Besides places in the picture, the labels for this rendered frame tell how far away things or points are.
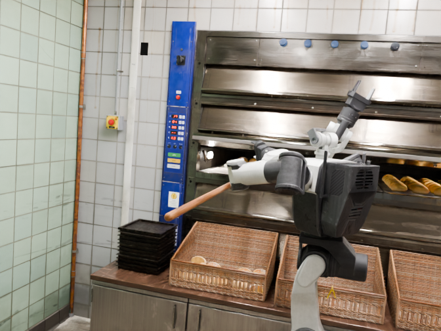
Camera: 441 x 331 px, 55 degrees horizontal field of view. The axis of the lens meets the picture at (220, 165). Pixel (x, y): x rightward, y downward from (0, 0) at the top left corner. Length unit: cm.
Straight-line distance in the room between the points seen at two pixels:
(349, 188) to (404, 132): 114
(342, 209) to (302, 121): 114
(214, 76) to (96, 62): 86
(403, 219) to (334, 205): 114
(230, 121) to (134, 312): 129
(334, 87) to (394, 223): 89
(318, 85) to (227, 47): 63
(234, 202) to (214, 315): 76
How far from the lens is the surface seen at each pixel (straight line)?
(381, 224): 275
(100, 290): 268
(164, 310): 254
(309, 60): 275
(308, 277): 183
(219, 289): 244
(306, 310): 192
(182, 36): 290
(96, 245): 327
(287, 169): 160
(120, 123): 300
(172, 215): 147
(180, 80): 286
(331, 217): 170
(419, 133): 274
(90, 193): 321
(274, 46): 278
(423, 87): 275
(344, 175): 165
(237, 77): 279
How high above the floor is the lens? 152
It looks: 6 degrees down
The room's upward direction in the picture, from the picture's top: 5 degrees clockwise
